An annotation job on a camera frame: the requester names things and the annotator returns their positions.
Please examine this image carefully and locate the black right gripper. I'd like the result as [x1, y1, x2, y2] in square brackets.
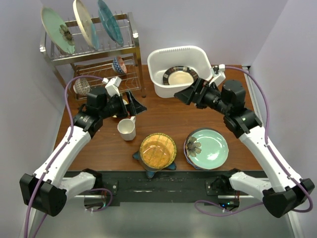
[174, 77, 230, 115]

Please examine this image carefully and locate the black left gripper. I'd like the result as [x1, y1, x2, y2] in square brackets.
[100, 90, 146, 119]

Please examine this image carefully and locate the black striped rim plate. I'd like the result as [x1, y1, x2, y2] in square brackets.
[162, 66, 199, 85]

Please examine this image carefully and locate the mint green flower plate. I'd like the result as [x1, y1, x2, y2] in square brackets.
[184, 128, 229, 171]

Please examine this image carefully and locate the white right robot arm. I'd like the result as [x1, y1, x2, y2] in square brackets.
[174, 78, 315, 218]

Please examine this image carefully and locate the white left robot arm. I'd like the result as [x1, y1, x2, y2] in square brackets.
[19, 86, 147, 217]

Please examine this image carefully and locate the white plastic bin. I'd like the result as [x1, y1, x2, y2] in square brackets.
[147, 46, 212, 98]

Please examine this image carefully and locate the yellow blue patterned saucer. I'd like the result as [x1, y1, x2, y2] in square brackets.
[112, 99, 128, 119]

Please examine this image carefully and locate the white ceramic mug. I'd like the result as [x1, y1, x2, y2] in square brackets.
[117, 116, 136, 141]

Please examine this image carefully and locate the blue white patterned bowl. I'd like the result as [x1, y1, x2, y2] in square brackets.
[112, 56, 127, 74]

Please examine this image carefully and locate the orange woven pattern plate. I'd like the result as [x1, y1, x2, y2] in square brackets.
[139, 133, 177, 172]

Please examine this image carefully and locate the stainless steel dish rack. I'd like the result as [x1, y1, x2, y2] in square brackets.
[40, 12, 146, 98]

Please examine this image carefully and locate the grey patterned bowl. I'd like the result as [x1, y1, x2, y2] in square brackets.
[73, 78, 91, 96]

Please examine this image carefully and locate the dark blue bottom plate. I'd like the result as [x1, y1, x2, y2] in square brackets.
[183, 127, 227, 171]

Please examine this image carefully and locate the dark blue star plate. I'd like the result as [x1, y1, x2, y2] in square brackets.
[132, 151, 177, 179]

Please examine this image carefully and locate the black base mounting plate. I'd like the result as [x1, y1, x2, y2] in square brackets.
[65, 170, 251, 208]

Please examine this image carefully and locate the teal plate on rack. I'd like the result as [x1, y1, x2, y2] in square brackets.
[98, 0, 123, 46]

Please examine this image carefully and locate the cream plate on rack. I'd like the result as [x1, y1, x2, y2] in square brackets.
[73, 0, 99, 50]

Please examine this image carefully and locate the mint flower plate on rack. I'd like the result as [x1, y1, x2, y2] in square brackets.
[41, 7, 75, 55]

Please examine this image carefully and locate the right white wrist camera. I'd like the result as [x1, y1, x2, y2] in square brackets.
[210, 64, 226, 86]

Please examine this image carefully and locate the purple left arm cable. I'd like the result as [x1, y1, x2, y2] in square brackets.
[24, 75, 113, 238]

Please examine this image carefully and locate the aluminium frame rail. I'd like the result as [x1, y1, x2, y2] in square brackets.
[244, 74, 305, 238]

